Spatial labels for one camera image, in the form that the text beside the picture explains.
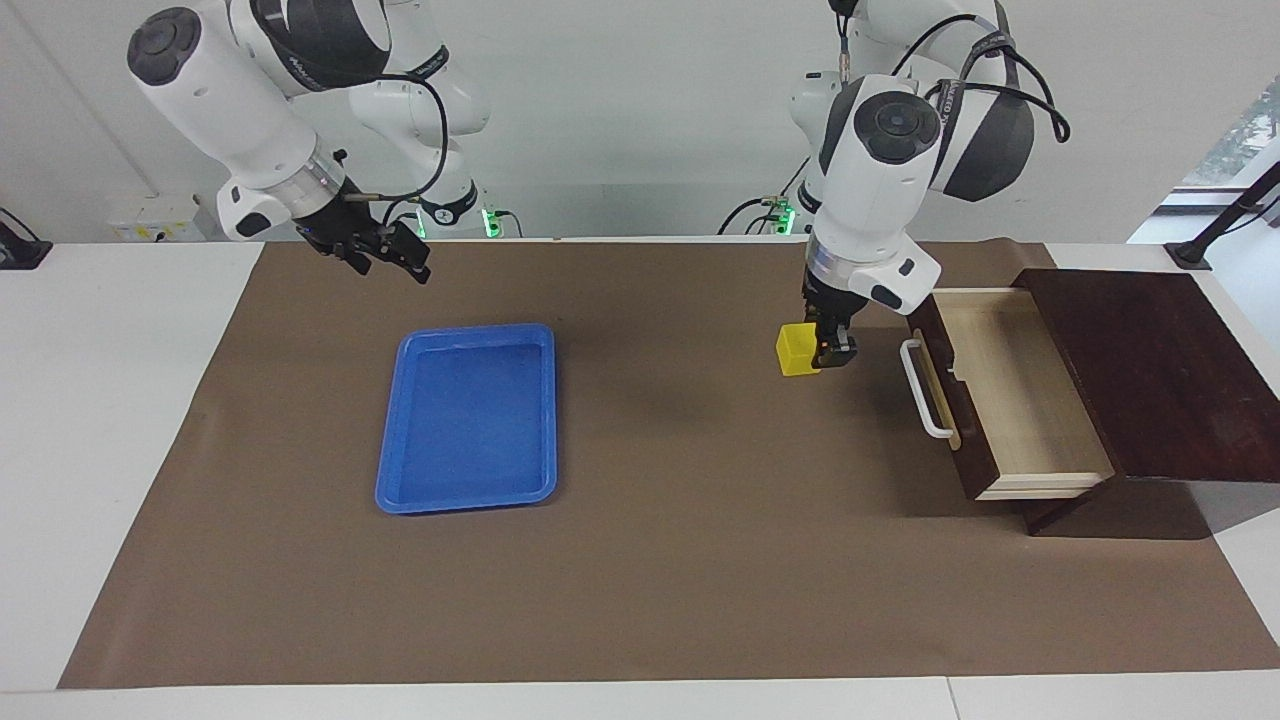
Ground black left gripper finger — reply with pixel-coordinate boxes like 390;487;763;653
812;315;860;373

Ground yellow cube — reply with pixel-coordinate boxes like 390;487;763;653
776;322;824;379

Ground white drawer handle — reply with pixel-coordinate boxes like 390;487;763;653
899;338;959;442

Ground wooden drawer with dark front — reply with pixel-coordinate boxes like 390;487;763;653
905;287;1119;503

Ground dark wooden drawer cabinet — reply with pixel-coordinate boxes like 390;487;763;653
1010;267;1280;539

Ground blue plastic tray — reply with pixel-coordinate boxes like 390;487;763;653
375;323;558;516

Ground brown table mat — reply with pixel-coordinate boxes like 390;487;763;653
57;239;1280;691

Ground black base cables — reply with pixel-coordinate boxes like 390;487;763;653
385;200;526;241
715;160;813;238

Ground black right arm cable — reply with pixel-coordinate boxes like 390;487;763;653
345;74;451;229

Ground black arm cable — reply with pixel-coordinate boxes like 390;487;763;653
835;0;1072;147
345;74;451;229

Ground white wall socket box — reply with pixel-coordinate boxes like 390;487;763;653
107;194;207;244

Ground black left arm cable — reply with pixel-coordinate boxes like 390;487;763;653
835;0;1072;147

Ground black camera stand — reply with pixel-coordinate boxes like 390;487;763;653
0;206;54;272
1164;160;1280;273

